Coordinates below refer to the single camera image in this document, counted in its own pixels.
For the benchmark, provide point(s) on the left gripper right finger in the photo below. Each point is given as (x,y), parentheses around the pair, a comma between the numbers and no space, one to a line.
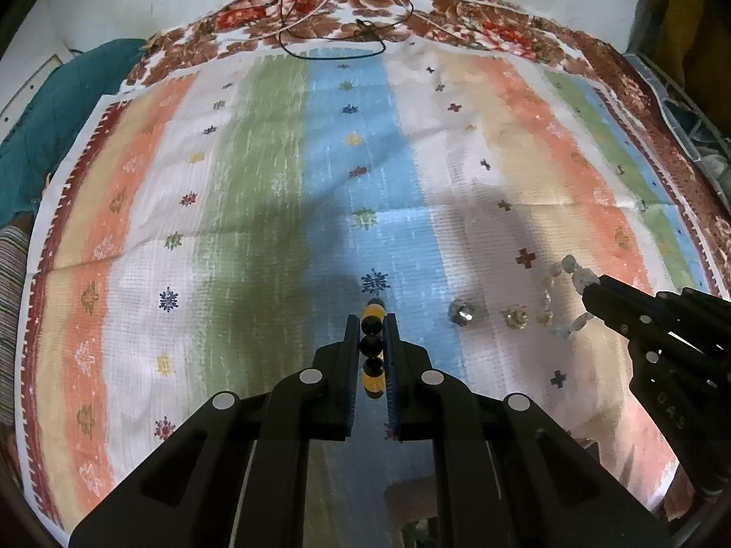
(507,475)

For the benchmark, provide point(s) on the clutter beside bed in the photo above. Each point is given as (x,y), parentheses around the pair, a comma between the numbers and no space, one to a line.
(700,140)

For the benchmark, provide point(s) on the white bed headboard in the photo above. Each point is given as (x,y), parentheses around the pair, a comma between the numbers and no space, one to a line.
(20,92)

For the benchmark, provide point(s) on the striped colourful cloth mat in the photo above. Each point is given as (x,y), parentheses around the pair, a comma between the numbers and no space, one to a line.
(209,233)

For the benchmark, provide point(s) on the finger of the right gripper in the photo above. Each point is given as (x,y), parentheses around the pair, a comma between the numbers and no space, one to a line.
(628,311)

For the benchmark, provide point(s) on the brown hanging cloth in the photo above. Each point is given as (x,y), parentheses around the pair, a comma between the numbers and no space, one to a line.
(690,41)

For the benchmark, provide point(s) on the grey striped rolled blanket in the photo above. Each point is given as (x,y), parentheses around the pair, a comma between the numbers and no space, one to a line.
(13,256)

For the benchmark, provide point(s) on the floral brown bed sheet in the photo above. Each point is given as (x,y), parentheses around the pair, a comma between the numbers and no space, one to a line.
(479,25)

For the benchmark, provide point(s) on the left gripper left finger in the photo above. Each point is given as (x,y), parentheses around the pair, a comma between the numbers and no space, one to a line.
(234,474)

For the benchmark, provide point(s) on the teal pillow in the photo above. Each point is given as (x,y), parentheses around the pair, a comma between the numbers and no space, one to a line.
(47,129)

